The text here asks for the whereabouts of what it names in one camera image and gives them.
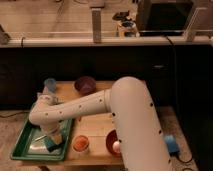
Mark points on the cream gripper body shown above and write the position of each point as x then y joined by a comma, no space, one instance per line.
57,138

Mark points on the teal sponge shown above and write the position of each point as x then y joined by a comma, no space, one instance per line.
50,145

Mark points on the green plastic tray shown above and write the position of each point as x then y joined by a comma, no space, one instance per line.
26,149

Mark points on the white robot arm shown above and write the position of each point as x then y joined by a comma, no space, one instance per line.
137,125

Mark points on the silver spoon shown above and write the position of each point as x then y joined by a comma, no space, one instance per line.
39,138

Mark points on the orange bowl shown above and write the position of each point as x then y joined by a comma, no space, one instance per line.
110,139

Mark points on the white egg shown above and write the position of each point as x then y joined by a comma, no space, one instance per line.
116,147

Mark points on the purple bowl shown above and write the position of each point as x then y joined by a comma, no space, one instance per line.
85,85

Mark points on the blue tape roll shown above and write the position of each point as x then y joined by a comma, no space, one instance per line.
172,145

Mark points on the black monitor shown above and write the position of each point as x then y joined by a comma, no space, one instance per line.
162,15

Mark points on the metal frame post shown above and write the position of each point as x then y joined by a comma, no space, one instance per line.
96,24

